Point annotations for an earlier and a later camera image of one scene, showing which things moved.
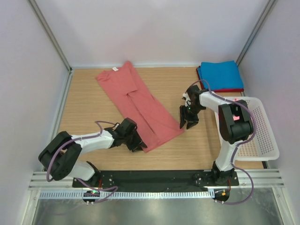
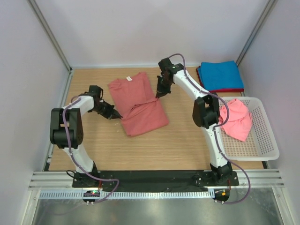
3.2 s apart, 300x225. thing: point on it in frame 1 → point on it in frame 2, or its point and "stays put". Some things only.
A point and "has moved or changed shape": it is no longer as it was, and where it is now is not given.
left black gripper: (138, 140) → (112, 114)
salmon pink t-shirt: (154, 126) has moved or changed shape
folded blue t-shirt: (221, 75) stays put
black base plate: (102, 180) stays put
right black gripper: (191, 121) → (160, 91)
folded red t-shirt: (221, 90) stays put
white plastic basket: (262, 146) stays put
